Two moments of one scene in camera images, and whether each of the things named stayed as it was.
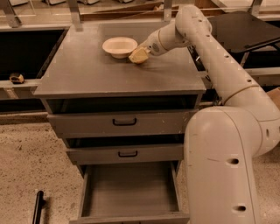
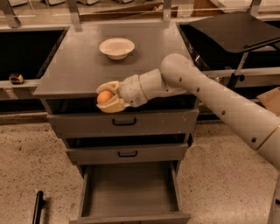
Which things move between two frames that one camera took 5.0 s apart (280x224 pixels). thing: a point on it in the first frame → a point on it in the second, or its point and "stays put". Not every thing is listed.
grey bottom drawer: x=129 y=192 stays put
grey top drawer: x=73 y=125 stays put
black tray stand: x=242 y=31 stays put
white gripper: x=150 y=44 → x=131 y=90
